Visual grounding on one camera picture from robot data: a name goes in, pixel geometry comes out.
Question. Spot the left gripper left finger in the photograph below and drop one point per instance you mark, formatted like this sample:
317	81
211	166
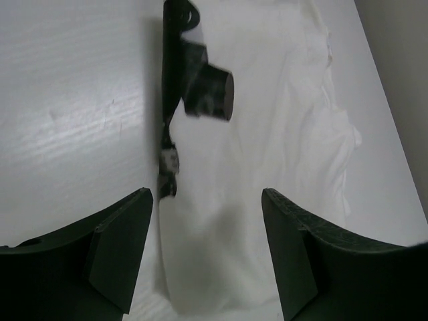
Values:
84	271

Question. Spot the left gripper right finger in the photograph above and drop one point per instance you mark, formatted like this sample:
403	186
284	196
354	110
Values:
325	272

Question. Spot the white cloth with black strap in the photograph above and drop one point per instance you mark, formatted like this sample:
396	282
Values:
286	132

